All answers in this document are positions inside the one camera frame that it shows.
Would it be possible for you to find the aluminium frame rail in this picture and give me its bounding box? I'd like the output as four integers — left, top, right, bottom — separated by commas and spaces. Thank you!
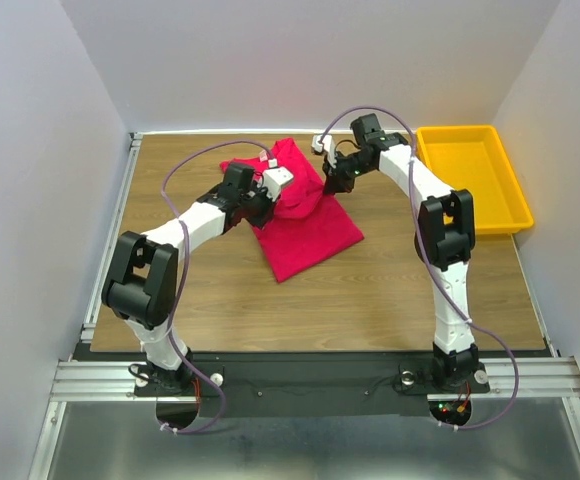
29, 131, 144, 480

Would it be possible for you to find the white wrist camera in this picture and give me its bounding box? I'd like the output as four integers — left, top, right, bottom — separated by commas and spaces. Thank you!
262, 167, 293, 195
311, 134, 336, 156

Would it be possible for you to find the yellow plastic bin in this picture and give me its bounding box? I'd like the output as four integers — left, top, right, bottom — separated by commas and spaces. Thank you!
416, 125, 534, 235

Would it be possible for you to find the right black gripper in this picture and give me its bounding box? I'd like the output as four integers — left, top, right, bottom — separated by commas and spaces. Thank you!
321, 149, 373, 194

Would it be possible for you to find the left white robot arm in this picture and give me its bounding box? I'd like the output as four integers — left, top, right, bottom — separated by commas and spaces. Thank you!
101, 162, 293, 394

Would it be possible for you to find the red t shirt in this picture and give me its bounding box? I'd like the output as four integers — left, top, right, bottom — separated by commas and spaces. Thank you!
219, 138, 365, 284

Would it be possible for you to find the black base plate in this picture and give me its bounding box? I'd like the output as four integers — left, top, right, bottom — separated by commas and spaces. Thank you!
77, 342, 491, 426

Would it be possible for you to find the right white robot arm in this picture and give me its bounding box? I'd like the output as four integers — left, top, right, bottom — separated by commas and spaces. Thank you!
311, 113, 479, 390

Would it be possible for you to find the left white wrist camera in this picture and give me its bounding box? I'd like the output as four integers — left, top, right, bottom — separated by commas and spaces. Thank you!
262, 167, 293, 195

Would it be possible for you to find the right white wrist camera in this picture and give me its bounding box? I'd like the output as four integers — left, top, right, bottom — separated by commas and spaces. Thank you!
311, 134, 336, 156

